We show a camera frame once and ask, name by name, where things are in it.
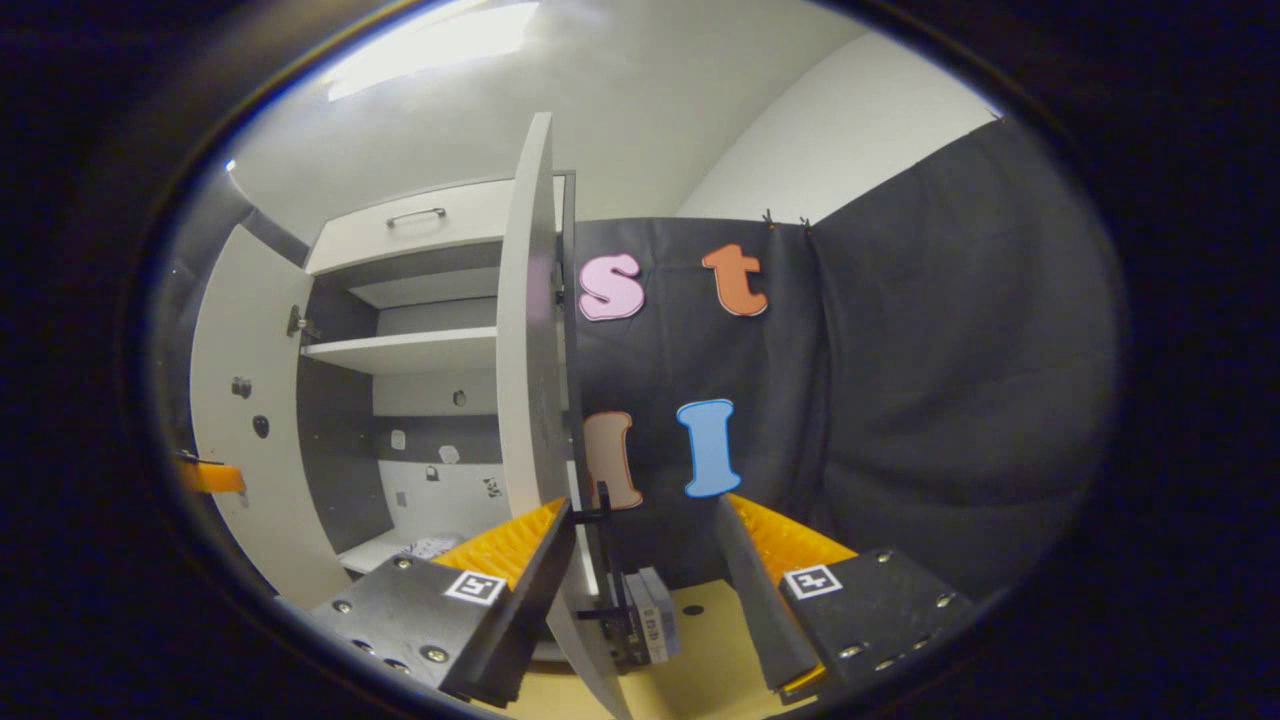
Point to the white cabinet drawer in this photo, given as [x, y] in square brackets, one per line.
[460, 220]

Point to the metal door hinge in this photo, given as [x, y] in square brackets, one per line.
[300, 322]

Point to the grey flat box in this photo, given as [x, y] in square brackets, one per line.
[662, 615]

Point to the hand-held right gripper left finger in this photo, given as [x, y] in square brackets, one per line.
[510, 620]

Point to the white cabinet door calendar sticker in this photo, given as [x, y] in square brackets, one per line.
[525, 350]

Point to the wide white cabinet shelf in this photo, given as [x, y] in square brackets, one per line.
[410, 350]

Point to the white sneaker shoe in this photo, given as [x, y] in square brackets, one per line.
[432, 548]

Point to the dark flat box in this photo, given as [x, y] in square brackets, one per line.
[632, 630]

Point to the white cabinet door camera sticker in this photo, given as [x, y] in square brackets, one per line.
[240, 340]

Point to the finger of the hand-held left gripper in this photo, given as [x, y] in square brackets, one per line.
[215, 478]

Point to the white shoe cabinet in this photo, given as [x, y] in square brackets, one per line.
[340, 480]

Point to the black backdrop cloth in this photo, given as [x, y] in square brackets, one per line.
[950, 350]

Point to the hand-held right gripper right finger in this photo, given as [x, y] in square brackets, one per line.
[760, 600]

